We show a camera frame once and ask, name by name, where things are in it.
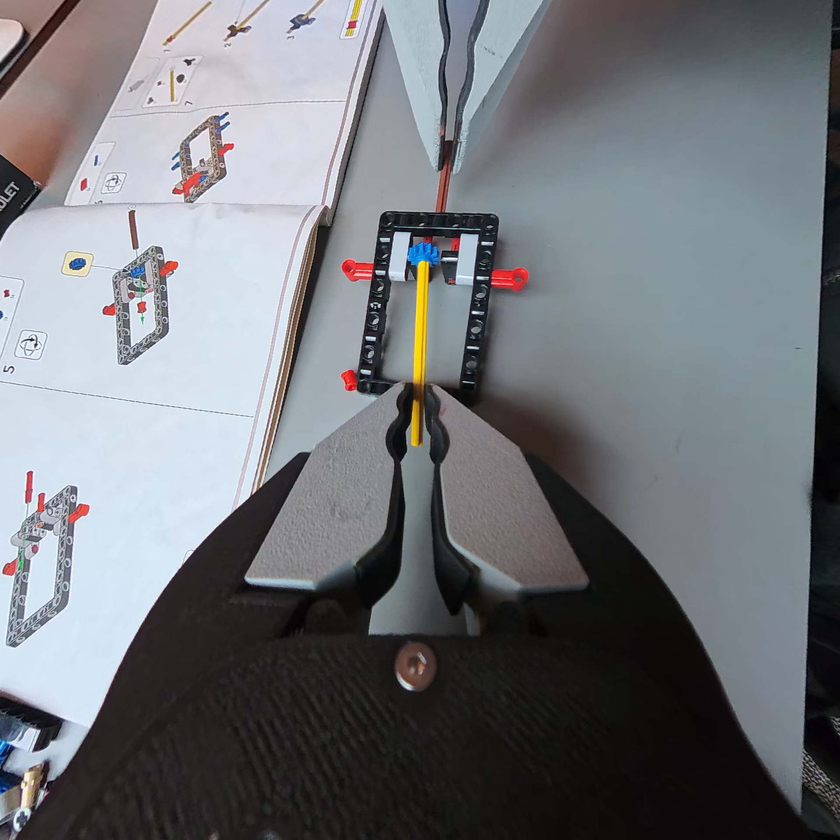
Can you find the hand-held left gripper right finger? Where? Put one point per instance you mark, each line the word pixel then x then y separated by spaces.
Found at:
pixel 505 518

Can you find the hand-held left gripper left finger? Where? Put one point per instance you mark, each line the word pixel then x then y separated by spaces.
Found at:
pixel 328 512

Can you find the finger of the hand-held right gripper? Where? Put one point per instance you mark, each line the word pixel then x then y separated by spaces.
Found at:
pixel 413 59
pixel 505 46

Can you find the brown lego axle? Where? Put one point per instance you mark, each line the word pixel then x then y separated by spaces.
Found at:
pixel 443 193

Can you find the blue lego gear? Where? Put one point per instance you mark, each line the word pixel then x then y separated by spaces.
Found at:
pixel 421 253

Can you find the yellow lego axle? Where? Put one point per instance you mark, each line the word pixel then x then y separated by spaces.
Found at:
pixel 421 341

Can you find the black lego frame assembly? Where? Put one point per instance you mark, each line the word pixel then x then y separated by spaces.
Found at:
pixel 375 308

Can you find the small red lego bush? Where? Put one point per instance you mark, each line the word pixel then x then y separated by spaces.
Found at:
pixel 348 379

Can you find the lego instruction booklet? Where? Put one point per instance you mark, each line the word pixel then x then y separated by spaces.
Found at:
pixel 164 426

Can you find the person's dark clothing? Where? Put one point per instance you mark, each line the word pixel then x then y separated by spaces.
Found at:
pixel 823 459

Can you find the black and white striped object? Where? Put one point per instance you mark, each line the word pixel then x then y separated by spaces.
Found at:
pixel 29 725

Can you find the gold metal connector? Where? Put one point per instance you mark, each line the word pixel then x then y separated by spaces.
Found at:
pixel 34 784

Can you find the white flat device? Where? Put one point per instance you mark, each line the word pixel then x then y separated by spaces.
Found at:
pixel 10 43

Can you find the grey woven fabric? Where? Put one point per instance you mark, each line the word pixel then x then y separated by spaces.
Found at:
pixel 823 778

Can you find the black printed box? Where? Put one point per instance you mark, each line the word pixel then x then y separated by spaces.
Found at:
pixel 16 193

